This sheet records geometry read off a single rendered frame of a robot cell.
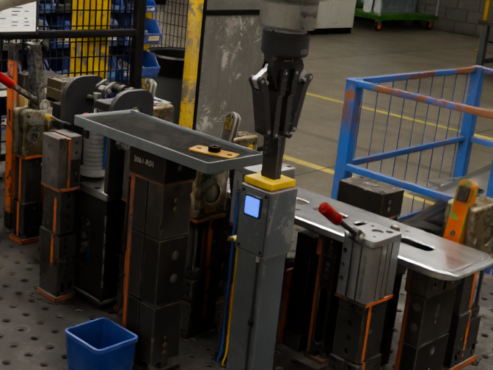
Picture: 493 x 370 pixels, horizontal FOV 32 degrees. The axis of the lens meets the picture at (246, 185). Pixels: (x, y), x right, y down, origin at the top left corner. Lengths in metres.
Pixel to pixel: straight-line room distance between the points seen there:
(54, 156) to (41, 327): 0.36
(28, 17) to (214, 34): 2.41
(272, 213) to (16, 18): 1.62
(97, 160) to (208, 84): 3.27
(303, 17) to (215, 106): 3.95
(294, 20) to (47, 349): 0.85
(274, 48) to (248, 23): 4.03
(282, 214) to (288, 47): 0.27
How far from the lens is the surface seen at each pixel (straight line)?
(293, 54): 1.33
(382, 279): 1.52
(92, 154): 1.93
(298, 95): 1.40
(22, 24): 2.85
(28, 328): 1.88
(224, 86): 5.28
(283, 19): 1.32
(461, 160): 4.91
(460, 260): 1.62
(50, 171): 1.90
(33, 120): 2.22
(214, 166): 1.42
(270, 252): 1.41
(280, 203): 1.39
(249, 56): 5.43
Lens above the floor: 1.54
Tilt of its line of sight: 16 degrees down
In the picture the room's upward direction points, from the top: 6 degrees clockwise
